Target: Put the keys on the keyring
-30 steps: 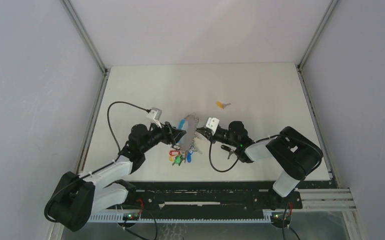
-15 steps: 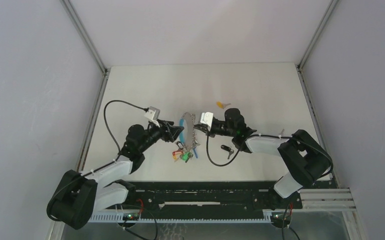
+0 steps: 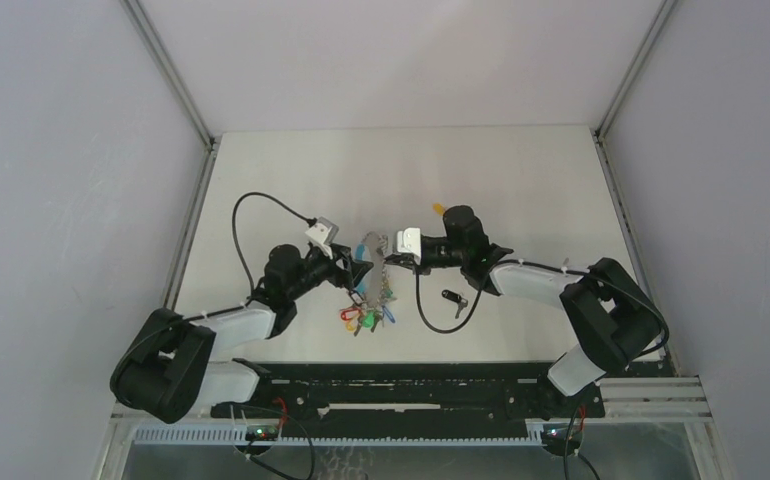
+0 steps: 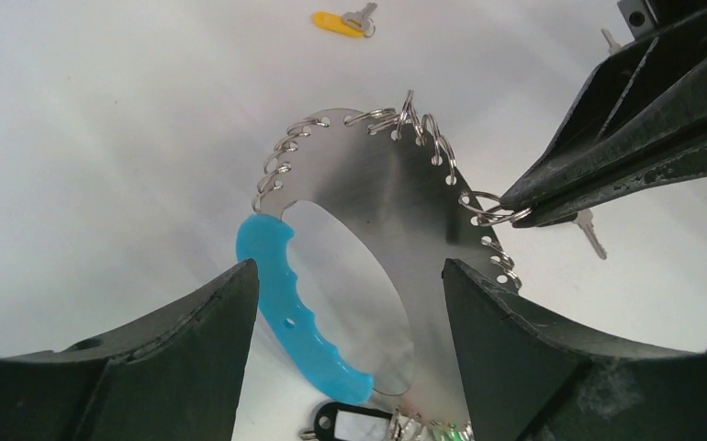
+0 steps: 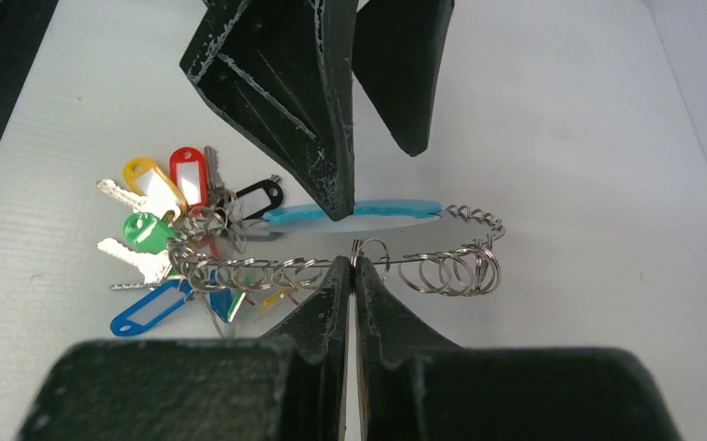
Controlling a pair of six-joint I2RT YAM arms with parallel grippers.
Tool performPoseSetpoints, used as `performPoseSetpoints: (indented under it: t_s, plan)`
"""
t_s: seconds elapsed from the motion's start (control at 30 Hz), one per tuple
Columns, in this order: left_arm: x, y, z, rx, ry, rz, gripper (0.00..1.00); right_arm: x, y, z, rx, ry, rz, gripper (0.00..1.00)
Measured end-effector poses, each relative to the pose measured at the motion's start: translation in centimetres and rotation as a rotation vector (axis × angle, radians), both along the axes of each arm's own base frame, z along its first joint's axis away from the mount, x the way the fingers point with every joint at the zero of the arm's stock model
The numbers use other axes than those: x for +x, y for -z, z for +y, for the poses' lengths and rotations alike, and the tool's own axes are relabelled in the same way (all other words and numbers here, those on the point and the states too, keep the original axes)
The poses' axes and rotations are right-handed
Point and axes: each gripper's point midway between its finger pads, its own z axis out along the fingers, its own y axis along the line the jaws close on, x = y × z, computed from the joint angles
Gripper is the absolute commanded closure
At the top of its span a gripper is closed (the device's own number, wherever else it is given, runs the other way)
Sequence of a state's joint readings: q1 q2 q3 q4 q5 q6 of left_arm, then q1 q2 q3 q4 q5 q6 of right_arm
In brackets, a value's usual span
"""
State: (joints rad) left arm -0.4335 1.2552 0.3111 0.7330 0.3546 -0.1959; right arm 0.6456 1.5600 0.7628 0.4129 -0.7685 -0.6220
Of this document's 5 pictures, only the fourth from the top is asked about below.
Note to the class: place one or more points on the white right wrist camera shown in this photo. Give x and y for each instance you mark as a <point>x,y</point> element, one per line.
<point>638,16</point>

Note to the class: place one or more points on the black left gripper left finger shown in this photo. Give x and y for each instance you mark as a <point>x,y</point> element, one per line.
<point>173,374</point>

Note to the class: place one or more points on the green tagged key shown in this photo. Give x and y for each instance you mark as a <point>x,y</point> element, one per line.
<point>452,432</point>

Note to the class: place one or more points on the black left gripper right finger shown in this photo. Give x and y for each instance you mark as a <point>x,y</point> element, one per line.
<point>529,373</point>

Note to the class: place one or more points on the black tagged key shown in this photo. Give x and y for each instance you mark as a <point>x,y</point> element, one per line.
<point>336,421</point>

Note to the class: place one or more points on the yellow tagged key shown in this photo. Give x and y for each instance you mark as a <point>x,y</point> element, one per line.
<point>356,24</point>

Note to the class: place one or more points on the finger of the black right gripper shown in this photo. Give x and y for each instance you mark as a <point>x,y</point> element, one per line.
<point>632,161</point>
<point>659,80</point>

